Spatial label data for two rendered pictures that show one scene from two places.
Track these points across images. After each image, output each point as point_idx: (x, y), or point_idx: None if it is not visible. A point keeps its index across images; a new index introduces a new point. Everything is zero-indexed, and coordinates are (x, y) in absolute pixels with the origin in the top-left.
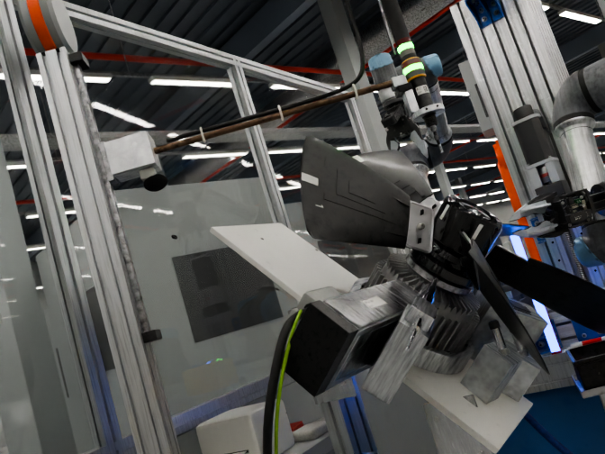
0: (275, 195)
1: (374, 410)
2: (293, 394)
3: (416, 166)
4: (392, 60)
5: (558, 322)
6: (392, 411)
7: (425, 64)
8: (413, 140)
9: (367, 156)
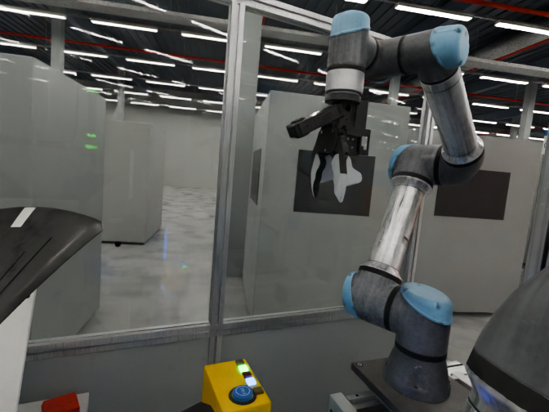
0: (222, 162)
1: (265, 382)
2: (143, 355)
3: (411, 179)
4: (362, 26)
5: None
6: (293, 385)
7: (429, 42)
8: (333, 167)
9: (39, 218)
